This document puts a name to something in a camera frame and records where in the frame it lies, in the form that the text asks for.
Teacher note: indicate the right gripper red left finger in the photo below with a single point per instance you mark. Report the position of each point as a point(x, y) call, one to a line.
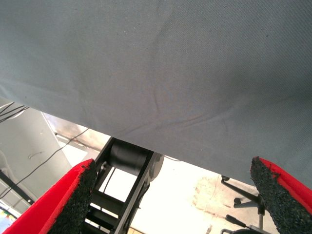
point(48, 204)

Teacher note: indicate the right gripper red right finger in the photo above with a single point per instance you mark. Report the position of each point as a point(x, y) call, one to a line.
point(290, 202)

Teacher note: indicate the black slanted bar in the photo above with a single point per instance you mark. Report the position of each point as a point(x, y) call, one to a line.
point(17, 186)

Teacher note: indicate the light blue printed object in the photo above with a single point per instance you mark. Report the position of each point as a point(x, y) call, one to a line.
point(5, 219)

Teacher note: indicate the black office chair base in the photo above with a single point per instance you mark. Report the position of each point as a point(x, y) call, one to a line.
point(241, 189)

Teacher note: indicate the light grey cabinet panel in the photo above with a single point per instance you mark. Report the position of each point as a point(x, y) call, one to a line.
point(29, 141)

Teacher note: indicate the dark grey table cloth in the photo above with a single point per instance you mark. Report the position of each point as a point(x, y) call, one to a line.
point(156, 61)

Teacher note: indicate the black linkage frame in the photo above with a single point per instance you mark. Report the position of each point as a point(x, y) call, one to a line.
point(126, 156)

